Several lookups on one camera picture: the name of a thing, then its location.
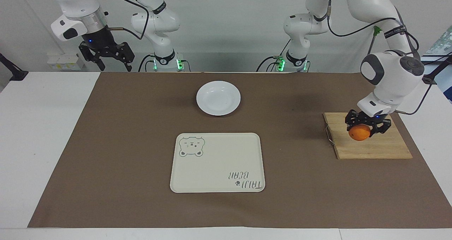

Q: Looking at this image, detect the white box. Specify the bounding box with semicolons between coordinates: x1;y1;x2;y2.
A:
47;52;86;71

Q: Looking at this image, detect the white round plate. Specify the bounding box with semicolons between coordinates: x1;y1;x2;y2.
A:
196;80;242;117

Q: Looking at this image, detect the wooden cutting board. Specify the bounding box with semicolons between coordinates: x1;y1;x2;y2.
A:
323;112;413;160

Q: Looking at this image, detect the black stand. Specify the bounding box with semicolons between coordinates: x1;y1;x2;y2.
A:
0;52;29;82
422;54;452;85

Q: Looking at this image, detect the black cable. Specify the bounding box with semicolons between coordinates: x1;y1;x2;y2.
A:
100;0;151;41
256;39;292;72
326;0;435;116
137;54;156;73

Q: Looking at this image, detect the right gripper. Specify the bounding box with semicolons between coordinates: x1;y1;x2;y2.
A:
78;25;136;73

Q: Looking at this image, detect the cream tray with bear print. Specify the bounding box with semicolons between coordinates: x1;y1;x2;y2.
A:
169;132;266;193

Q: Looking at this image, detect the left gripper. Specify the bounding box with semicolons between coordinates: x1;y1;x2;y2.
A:
345;109;392;138

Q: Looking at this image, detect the orange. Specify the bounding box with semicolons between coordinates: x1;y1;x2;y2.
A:
348;124;371;142

